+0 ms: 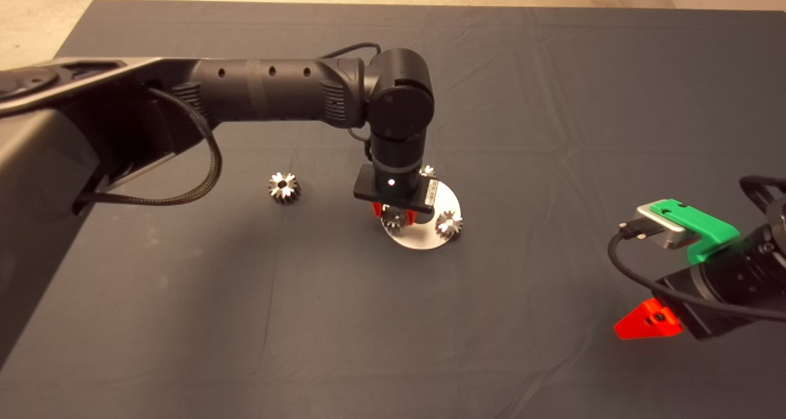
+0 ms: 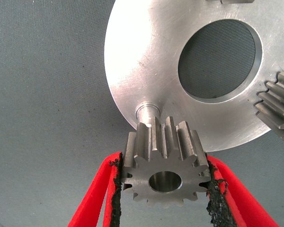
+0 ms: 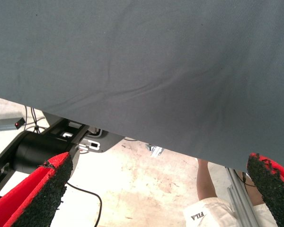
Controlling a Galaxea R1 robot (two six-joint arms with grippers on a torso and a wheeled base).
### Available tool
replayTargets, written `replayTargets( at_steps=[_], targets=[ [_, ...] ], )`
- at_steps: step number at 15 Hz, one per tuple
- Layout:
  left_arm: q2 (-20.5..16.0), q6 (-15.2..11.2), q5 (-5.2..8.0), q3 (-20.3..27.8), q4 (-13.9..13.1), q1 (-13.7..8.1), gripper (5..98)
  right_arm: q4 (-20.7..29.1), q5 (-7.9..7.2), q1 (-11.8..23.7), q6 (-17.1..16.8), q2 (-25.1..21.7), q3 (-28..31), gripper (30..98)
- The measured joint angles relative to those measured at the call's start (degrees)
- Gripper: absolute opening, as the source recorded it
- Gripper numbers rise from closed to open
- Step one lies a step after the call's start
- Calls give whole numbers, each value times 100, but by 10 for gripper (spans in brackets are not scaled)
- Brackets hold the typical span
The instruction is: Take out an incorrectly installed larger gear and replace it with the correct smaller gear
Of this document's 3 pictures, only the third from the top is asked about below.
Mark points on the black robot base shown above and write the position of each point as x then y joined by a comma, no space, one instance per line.
38,149

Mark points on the grey box with red light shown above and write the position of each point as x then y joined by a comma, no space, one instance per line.
4,124

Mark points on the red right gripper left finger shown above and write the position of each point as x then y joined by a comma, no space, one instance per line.
26,201

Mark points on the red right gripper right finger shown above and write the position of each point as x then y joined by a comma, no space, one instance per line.
279,194

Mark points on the dark grey table cloth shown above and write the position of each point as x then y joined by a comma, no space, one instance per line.
142,59

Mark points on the person's bare leg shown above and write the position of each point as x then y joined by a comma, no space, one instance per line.
204,182
255,196

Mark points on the aluminium frame profile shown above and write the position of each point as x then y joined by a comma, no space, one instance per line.
241,205

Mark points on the small aluminium bracket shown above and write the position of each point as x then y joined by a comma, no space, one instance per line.
155,150

